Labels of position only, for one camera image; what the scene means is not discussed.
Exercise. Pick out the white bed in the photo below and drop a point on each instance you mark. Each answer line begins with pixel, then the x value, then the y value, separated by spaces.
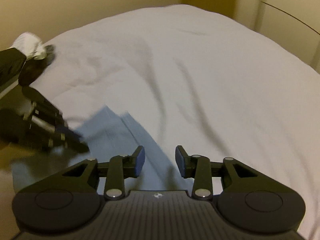
pixel 212 92

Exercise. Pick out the dark cloth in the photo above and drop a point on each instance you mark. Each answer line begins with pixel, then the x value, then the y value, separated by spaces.
pixel 10 67

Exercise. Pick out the white patterned garment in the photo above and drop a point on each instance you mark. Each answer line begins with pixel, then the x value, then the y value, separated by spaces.
pixel 27 43

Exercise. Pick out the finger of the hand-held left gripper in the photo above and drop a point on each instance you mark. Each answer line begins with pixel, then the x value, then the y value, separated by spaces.
pixel 75 142

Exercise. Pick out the beige wardrobe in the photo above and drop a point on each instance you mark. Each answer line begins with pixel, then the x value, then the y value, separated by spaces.
pixel 287 10

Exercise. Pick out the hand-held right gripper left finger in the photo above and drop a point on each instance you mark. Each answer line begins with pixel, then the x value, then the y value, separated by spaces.
pixel 140 162

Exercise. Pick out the brown garment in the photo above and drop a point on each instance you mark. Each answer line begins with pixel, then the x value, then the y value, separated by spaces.
pixel 33 71

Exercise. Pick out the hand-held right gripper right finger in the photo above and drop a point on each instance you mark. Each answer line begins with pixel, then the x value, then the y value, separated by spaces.
pixel 180 162

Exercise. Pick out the blue t-shirt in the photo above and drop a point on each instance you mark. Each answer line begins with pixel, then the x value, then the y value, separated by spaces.
pixel 112 135

